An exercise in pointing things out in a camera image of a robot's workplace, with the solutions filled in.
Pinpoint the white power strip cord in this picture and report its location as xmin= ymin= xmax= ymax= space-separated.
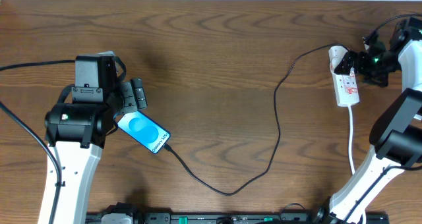
xmin=347 ymin=105 xmax=367 ymax=224

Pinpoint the blue Galaxy smartphone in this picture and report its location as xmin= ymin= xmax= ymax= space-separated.
xmin=117 ymin=111 xmax=171 ymax=154

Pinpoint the black USB charging cable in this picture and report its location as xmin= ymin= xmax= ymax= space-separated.
xmin=163 ymin=42 xmax=354 ymax=196

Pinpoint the white power strip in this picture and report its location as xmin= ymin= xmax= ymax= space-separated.
xmin=328 ymin=46 xmax=359 ymax=107

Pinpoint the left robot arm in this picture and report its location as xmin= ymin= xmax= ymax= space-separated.
xmin=38 ymin=51 xmax=147 ymax=223

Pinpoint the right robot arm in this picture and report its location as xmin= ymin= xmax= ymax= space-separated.
xmin=312 ymin=13 xmax=421 ymax=223

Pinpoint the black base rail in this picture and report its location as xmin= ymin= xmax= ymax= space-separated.
xmin=85 ymin=202 xmax=390 ymax=224

